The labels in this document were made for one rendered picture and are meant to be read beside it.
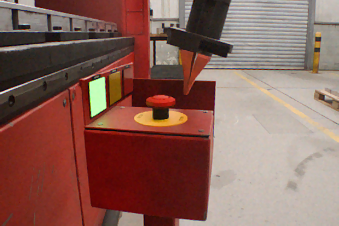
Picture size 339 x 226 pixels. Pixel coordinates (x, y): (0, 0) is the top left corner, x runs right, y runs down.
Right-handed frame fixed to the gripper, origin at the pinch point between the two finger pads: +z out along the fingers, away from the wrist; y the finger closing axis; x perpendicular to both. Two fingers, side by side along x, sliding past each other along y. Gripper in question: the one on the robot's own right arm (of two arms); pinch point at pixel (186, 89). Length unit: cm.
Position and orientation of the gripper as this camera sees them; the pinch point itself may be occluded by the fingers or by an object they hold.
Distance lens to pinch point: 46.2
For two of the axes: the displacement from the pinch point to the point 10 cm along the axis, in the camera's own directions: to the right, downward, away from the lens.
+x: -1.9, 2.3, -9.5
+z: -2.5, 9.3, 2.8
